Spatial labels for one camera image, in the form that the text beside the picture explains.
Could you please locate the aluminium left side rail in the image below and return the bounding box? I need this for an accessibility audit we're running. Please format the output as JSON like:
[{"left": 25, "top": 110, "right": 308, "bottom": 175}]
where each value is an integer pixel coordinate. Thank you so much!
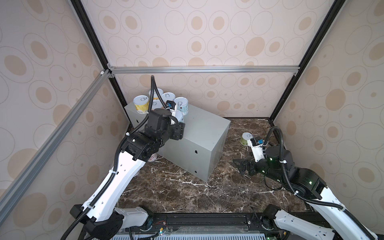
[{"left": 1, "top": 69, "right": 112, "bottom": 225}]

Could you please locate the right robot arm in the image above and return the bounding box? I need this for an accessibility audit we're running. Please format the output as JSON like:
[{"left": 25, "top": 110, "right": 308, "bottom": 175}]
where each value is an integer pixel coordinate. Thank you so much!
[{"left": 233, "top": 126, "right": 384, "bottom": 240}]

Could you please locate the blue label can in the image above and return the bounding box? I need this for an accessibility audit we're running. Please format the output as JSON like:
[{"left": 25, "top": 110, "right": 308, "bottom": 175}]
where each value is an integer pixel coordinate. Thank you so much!
[
  {"left": 173, "top": 110, "right": 184, "bottom": 123},
  {"left": 174, "top": 97, "right": 189, "bottom": 116}
]

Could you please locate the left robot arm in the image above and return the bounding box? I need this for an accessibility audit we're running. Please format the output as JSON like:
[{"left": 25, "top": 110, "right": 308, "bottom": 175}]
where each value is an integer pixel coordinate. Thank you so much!
[{"left": 61, "top": 76, "right": 185, "bottom": 240}]

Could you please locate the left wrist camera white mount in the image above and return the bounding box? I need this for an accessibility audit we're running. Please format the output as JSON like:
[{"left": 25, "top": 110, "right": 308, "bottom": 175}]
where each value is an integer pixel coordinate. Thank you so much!
[{"left": 165, "top": 100, "right": 177, "bottom": 117}]

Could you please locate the grey metal cabinet box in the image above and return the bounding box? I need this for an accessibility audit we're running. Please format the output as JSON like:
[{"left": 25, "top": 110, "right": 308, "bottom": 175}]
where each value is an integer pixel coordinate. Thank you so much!
[{"left": 114, "top": 106, "right": 230, "bottom": 181}]

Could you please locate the pink label can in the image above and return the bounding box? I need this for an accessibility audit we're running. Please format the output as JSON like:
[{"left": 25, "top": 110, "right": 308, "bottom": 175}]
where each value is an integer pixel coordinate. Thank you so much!
[
  {"left": 161, "top": 92, "right": 176, "bottom": 104},
  {"left": 152, "top": 99, "right": 164, "bottom": 110}
]

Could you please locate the pink can behind cabinet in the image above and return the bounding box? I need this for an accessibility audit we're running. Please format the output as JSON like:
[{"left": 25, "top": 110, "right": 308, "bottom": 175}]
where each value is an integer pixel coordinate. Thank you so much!
[{"left": 148, "top": 153, "right": 158, "bottom": 162}]

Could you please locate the black corner post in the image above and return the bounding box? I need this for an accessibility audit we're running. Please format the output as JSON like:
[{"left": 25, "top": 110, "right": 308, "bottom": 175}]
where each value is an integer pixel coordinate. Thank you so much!
[
  {"left": 269, "top": 0, "right": 347, "bottom": 124},
  {"left": 70, "top": 0, "right": 127, "bottom": 107}
]

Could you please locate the small yellow label can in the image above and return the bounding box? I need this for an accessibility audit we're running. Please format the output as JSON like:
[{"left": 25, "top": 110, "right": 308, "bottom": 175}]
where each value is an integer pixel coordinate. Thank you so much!
[{"left": 153, "top": 89, "right": 164, "bottom": 100}]

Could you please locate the horizontal aluminium back rail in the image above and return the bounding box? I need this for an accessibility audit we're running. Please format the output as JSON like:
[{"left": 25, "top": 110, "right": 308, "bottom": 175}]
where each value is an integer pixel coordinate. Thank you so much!
[{"left": 111, "top": 65, "right": 300, "bottom": 75}]

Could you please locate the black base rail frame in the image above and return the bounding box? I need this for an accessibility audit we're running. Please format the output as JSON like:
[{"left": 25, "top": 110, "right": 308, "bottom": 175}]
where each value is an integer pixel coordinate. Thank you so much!
[{"left": 77, "top": 211, "right": 338, "bottom": 240}]

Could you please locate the green label can far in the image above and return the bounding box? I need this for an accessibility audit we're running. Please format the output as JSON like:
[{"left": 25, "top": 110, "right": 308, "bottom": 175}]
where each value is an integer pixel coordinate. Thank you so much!
[{"left": 241, "top": 132, "right": 253, "bottom": 146}]

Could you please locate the black right corner post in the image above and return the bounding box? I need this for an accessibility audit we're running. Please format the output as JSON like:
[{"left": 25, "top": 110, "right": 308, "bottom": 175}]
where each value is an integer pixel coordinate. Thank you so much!
[{"left": 269, "top": 0, "right": 347, "bottom": 124}]

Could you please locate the black left corner post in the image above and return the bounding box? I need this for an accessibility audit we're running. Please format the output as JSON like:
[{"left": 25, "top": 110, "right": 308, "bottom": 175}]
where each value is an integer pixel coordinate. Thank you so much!
[{"left": 70, "top": 0, "right": 127, "bottom": 107}]

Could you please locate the tall yellow label can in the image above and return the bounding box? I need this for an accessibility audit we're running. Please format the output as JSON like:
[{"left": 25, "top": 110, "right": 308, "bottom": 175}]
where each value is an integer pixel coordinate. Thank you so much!
[{"left": 133, "top": 95, "right": 149, "bottom": 115}]

